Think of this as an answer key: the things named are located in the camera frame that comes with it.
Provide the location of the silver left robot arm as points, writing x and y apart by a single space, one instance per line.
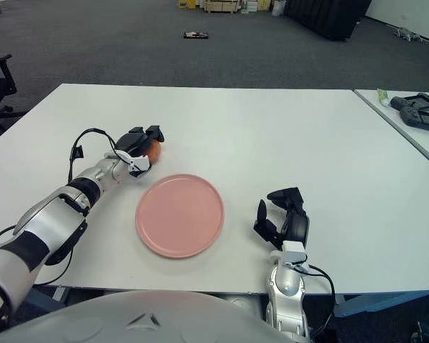
46 221

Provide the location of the black framed handheld controller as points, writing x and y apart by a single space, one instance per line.
397 103

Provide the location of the stack of white boxes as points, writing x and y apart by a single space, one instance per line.
249 5

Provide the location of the grey robot torso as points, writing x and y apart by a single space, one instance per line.
93 316

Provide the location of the grey quadruped robot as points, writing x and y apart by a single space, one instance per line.
407 34

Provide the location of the pink round plate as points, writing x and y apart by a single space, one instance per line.
180 216

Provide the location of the yellow cardboard box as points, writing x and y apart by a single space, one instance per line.
187 3

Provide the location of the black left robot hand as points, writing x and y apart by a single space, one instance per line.
132 143

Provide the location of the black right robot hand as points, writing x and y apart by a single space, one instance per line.
296 223

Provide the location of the white plastic bag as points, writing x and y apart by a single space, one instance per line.
278 9

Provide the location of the green white tube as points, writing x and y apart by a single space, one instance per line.
383 97

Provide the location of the dark grey handheld controller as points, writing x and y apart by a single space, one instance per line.
414 119

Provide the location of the pale yellow box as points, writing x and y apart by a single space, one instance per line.
264 4

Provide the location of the black flat floor tray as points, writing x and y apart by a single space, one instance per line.
196 34

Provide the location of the black partition screen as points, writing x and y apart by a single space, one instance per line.
329 18

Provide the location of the red orange apple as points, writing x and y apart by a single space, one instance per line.
154 153

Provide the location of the wooden pallet crate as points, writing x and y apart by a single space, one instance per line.
220 6

